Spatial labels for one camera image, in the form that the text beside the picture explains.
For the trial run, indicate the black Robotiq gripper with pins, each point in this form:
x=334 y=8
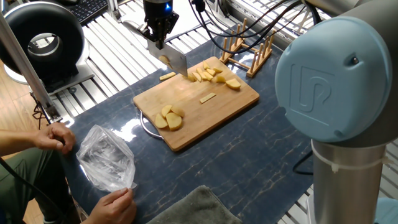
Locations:
x=160 y=15

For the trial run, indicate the potato half with skin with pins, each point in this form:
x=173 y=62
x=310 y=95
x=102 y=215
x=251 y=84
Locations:
x=163 y=59

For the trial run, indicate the steel cleaver knife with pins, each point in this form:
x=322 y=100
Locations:
x=178 y=60

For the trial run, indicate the clear plastic bag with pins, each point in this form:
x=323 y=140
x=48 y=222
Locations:
x=105 y=158

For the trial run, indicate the person's bare forearm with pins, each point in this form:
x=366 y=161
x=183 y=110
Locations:
x=15 y=141
x=86 y=221

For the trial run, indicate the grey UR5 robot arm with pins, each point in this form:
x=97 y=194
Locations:
x=332 y=77

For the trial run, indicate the person's bare hand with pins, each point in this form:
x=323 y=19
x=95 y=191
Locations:
x=115 y=208
x=56 y=137

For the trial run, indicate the white paper pad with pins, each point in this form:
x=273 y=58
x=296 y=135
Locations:
x=184 y=23

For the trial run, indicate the small cut potato piece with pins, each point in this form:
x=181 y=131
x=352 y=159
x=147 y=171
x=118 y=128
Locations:
x=191 y=78
x=196 y=76
x=220 y=79
x=211 y=71
x=167 y=76
x=217 y=70
x=208 y=76

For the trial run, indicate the thin potato slice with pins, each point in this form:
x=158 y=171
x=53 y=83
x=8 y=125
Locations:
x=201 y=74
x=207 y=97

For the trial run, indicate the black keyboard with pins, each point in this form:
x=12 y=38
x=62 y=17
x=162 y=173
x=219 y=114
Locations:
x=88 y=9

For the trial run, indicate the wooden peg rack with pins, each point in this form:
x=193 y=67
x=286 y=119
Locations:
x=252 y=71

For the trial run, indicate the wooden cutting board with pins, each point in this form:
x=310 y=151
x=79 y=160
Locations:
x=217 y=118

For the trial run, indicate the dark blue marbled mat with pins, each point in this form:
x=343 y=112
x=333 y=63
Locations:
x=264 y=140

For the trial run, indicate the grey-green towel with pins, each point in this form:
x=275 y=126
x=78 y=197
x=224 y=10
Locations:
x=199 y=208

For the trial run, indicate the dark green trousers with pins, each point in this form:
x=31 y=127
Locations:
x=31 y=174

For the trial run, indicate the black and white sneaker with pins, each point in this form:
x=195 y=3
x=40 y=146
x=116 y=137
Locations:
x=48 y=221

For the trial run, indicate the perforated aluminium plate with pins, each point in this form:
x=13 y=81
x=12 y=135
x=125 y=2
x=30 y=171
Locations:
x=310 y=213

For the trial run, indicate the short aluminium post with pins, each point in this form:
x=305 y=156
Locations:
x=113 y=9

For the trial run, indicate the slanted aluminium post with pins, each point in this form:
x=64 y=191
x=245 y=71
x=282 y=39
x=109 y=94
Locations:
x=25 y=65

